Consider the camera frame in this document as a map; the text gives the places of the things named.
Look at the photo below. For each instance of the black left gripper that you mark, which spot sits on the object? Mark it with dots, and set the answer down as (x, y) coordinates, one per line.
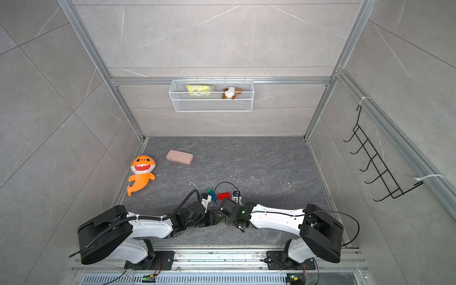
(214, 221)

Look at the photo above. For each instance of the red lego brick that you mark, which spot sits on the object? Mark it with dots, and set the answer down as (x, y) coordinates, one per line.
(222, 196)

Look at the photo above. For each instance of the blue lego brick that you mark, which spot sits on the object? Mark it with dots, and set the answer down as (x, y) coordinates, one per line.
(213, 196)

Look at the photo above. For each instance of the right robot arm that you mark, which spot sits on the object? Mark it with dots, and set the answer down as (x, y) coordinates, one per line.
(318, 234)

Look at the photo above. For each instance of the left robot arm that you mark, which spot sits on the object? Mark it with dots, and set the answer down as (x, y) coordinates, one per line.
(123, 235)

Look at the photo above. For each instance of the orange shark plush toy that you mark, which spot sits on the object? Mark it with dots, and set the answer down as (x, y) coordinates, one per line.
(142, 167)

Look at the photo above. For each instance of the brown white plush toy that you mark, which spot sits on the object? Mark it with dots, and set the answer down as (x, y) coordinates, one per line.
(231, 93)

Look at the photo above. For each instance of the yellow packet in basket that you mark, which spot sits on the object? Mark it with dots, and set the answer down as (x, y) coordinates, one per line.
(200, 90)

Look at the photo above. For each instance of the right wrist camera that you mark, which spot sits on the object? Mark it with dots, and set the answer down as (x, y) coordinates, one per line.
(236, 197)

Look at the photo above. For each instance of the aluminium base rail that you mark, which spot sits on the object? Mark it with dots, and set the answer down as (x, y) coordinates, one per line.
(218, 265)

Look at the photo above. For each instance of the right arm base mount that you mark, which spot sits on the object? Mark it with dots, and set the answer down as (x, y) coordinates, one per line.
(279, 260)

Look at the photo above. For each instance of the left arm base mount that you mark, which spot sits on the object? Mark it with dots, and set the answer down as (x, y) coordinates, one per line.
(149, 260)

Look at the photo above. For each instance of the white wire basket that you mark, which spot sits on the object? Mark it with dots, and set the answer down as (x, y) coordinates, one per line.
(183, 102)

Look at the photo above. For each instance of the black wall hook rack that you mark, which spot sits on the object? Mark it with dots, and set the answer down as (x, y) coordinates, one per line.
(377, 163)

